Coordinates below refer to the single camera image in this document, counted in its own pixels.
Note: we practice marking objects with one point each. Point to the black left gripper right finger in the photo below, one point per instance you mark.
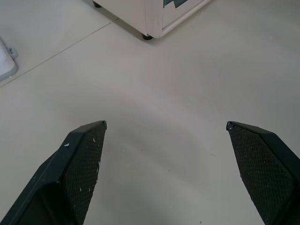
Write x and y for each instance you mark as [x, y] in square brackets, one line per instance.
[264, 168]

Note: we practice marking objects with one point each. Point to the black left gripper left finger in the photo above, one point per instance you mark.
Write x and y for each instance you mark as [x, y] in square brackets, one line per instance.
[70, 178]

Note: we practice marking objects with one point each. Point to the white plastic object with clip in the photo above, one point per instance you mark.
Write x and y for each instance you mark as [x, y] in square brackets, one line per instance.
[5, 62]

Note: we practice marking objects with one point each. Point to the white cabinet on casters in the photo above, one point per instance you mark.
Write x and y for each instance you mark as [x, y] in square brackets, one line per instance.
[154, 16]

